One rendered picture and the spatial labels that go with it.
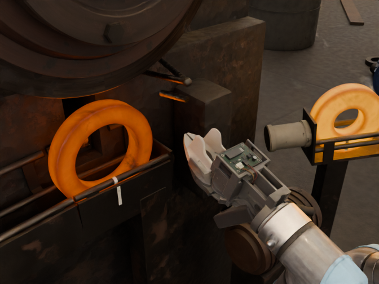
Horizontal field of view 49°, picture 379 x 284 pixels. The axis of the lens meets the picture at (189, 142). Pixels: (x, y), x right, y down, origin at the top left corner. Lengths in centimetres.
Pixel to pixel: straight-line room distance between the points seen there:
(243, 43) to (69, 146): 48
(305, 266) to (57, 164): 39
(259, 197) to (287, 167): 139
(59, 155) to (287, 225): 35
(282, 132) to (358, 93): 17
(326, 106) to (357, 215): 98
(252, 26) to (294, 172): 113
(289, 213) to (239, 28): 47
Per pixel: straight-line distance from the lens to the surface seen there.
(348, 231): 175
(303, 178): 196
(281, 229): 62
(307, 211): 92
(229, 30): 93
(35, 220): 69
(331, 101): 91
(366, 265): 73
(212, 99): 79
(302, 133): 92
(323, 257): 61
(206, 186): 68
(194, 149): 70
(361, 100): 94
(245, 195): 66
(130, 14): 53
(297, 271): 63
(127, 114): 70
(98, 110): 67
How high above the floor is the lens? 115
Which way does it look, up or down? 32 degrees down
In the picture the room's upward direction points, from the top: straight up
